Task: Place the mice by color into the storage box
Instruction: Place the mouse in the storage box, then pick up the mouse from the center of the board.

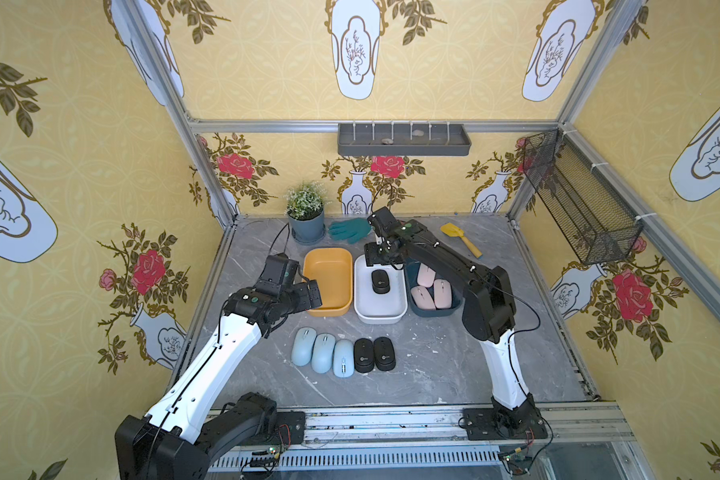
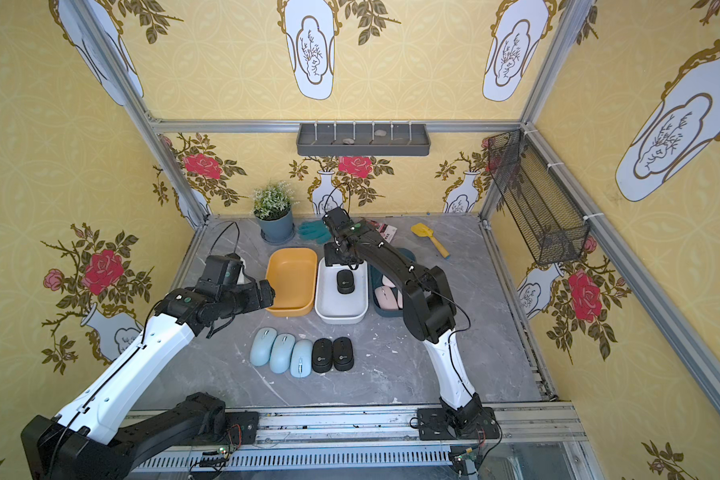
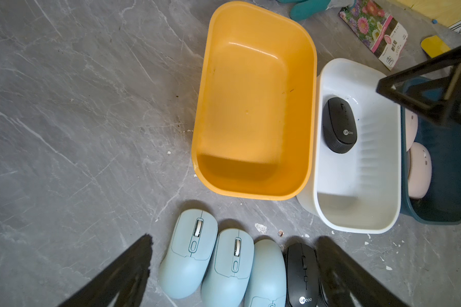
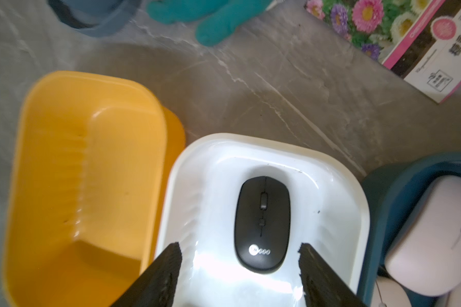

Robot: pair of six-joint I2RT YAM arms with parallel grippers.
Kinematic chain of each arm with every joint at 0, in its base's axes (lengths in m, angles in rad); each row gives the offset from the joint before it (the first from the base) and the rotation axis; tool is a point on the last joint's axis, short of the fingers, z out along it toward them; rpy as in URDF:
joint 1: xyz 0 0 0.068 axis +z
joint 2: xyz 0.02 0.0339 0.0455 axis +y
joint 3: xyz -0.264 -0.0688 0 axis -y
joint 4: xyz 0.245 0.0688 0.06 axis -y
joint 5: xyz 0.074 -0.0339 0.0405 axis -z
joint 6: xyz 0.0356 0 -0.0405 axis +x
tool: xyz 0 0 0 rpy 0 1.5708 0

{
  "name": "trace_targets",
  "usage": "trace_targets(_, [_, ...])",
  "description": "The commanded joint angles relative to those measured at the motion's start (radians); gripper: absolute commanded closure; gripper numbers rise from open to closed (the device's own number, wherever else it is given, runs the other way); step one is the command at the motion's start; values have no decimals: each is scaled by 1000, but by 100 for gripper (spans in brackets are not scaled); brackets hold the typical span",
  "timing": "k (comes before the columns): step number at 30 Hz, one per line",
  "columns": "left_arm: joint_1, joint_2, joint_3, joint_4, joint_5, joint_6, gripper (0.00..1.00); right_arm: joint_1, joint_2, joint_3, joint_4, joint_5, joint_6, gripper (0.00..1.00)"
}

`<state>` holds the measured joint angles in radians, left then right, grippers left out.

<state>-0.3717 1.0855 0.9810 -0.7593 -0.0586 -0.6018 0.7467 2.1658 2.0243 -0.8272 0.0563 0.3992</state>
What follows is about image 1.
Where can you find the grey wall shelf tray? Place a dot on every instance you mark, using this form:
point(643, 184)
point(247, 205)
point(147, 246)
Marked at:
point(403, 139)

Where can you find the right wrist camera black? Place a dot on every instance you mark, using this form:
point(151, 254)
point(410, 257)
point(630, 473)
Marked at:
point(383, 222)

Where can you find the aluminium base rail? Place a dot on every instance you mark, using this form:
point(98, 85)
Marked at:
point(256, 439)

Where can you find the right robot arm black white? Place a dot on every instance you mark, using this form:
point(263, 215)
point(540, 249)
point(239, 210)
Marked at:
point(489, 308)

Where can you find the white storage box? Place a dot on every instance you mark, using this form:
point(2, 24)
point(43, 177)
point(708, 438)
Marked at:
point(375, 308)

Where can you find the black mouse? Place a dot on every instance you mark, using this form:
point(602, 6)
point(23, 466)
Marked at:
point(364, 357)
point(380, 282)
point(384, 354)

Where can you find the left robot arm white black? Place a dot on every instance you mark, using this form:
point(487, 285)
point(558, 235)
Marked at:
point(216, 378)

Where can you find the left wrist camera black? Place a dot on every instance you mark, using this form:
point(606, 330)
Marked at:
point(277, 276)

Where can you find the pink mouse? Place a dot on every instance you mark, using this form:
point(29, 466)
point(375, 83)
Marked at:
point(426, 276)
point(422, 298)
point(442, 294)

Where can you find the black wire mesh basket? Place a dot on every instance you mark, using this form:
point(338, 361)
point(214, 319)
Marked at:
point(593, 217)

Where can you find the potted green plant grey pot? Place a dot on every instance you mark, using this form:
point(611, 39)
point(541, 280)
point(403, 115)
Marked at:
point(305, 208)

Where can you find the light blue mouse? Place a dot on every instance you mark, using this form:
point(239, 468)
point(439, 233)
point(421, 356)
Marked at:
point(343, 359)
point(303, 344)
point(322, 353)

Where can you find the teal garden glove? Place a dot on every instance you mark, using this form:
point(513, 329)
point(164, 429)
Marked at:
point(351, 231)

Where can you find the yellow storage box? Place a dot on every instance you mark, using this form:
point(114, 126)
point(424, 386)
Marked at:
point(332, 268)

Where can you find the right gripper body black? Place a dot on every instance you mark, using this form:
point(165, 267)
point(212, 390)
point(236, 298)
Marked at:
point(378, 249)

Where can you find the dark teal storage box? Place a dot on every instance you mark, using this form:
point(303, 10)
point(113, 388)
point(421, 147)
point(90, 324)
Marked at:
point(411, 270)

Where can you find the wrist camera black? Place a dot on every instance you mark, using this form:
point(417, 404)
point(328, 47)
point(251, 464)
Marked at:
point(277, 276)
point(383, 222)

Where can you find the yellow toy shovel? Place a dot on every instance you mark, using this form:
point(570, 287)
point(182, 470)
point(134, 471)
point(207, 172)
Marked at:
point(454, 231)

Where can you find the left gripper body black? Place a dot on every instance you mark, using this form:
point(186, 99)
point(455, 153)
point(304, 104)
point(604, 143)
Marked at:
point(306, 294)

